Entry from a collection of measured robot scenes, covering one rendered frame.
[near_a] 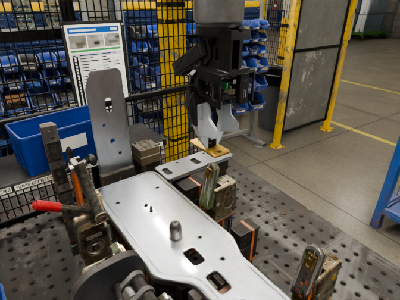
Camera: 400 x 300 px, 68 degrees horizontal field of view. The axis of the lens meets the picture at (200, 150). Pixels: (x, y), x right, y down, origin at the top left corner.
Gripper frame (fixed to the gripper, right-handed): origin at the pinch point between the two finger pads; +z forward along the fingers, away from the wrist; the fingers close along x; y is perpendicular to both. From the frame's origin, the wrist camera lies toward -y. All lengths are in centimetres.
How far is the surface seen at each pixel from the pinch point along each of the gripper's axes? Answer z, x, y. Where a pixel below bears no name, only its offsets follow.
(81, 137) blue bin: 19, -11, -56
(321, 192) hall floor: 132, 180, -73
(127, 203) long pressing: 29.2, -8.1, -27.7
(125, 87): 10, 14, -76
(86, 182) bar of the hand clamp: 12.5, -19.6, -18.7
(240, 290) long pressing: 29.0, -1.0, 12.4
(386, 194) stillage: 101, 172, -22
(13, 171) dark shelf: 26, -33, -60
